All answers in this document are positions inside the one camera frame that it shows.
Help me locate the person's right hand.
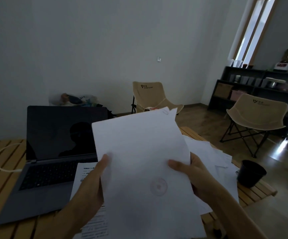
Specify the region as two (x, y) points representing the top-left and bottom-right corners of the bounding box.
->
(168, 152), (224, 204)

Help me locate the pink storage box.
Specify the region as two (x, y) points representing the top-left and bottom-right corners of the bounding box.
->
(230, 90), (247, 101)

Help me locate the sorted text document stack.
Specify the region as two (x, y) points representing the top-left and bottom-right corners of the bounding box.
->
(70, 162), (110, 239)

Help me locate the red and white box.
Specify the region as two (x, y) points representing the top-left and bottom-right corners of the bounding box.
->
(274, 62), (288, 72)

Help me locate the pile of white papers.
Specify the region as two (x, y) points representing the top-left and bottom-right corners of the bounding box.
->
(183, 136), (241, 215)

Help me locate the clipped paper sheet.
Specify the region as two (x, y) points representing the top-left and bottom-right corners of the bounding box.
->
(91, 107), (207, 239)

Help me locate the person's right forearm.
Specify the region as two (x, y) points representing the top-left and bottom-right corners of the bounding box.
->
(201, 186), (269, 239)

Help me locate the grey laptop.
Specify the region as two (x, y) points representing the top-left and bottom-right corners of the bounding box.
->
(0, 106), (108, 226)

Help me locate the person's left hand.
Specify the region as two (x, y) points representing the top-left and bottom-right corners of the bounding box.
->
(68, 153), (112, 222)

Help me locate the black plastic pot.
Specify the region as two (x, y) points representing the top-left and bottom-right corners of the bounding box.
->
(237, 160), (267, 189)

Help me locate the woven storage basket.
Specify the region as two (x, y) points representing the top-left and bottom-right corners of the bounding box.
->
(213, 83), (234, 99)

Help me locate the beige folding chair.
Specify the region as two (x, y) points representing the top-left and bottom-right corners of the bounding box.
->
(131, 81), (184, 116)
(219, 93), (288, 159)

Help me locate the metal pot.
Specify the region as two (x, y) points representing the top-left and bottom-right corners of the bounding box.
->
(264, 77), (287, 89)

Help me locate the tall narrow window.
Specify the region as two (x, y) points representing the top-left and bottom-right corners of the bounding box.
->
(230, 0), (280, 65)

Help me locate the black shelf unit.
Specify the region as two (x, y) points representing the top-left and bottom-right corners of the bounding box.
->
(207, 66), (288, 137)

